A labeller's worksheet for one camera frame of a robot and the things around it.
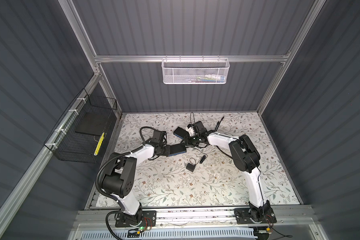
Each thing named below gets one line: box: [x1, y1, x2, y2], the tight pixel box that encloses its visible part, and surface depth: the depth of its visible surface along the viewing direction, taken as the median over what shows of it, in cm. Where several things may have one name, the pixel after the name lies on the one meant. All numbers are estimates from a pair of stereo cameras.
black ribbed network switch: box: [173, 126, 190, 140], surface depth 109 cm
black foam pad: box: [75, 112, 109, 137], surface depth 76 cm
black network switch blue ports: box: [168, 143, 187, 157], surface depth 99 cm
